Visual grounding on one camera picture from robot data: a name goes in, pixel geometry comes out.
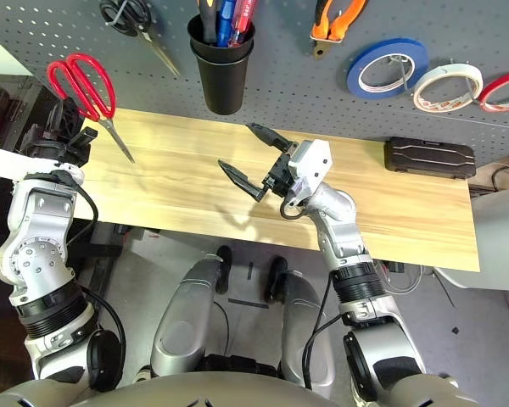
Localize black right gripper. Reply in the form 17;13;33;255
217;122;299;204

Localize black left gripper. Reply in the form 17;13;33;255
20;97;99;167

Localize red handled scissors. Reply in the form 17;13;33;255
47;53;137;164

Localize orange black handled screwdriver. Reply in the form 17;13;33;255
197;0;222;44

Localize orange black pliers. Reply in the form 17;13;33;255
309;0;371;61

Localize white tape roll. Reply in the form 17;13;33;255
412;63;485;114

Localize grey perforated pegboard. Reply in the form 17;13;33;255
0;0;509;167

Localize dark cabinet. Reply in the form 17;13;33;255
0;74;57;204

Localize black plastic cup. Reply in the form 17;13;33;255
187;13;257;65
190;42;254;116

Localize black robot left foot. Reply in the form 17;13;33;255
215;244;234;294

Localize black robot foot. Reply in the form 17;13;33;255
265;256;289;304
215;244;234;294

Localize black robot right foot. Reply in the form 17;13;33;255
265;256;289;304

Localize blue tape roll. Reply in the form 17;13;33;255
346;37;431;102

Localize black tool case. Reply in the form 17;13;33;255
383;136;478;181

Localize silver robot left leg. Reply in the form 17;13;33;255
150;254;221;378

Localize silver robot leg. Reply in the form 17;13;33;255
150;254;221;378
275;270;335;399

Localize silver robot right leg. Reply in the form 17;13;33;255
275;270;335;399

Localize grey robot torso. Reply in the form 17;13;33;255
0;371;480;407

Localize red tape roll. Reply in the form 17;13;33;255
478;70;509;113

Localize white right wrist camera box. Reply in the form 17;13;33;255
287;138;334;201

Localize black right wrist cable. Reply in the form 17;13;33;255
279;194;311;221

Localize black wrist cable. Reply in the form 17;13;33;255
279;194;311;221
63;173;100;248

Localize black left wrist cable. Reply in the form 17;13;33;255
63;173;100;248

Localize black handled scissors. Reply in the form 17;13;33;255
99;0;182;78

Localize black table frame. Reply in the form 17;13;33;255
87;222;133;260

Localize blue handled screwdriver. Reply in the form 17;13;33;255
215;0;239;47

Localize black torso cable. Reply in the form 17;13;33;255
210;302;231;358

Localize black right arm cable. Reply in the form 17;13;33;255
302;279;345;390

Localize white floor cable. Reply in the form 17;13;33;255
372;260;430;294

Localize black floor cable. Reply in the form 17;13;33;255
490;165;509;192

